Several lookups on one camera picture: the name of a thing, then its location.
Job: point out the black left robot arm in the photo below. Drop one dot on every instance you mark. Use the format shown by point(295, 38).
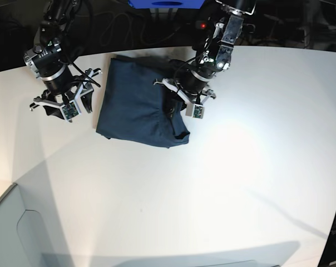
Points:
point(188, 88)

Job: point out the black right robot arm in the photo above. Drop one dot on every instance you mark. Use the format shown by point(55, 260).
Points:
point(52, 60)

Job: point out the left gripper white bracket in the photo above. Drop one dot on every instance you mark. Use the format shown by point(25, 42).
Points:
point(174, 102)

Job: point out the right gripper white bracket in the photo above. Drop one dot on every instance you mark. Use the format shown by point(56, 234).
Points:
point(66, 94)

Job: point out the blue box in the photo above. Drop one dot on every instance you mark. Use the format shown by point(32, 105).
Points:
point(186, 4)

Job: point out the white power strip red switch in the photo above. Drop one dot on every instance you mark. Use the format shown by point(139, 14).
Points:
point(202, 24)

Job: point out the dark blue T-shirt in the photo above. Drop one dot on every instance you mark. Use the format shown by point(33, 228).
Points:
point(133, 108)

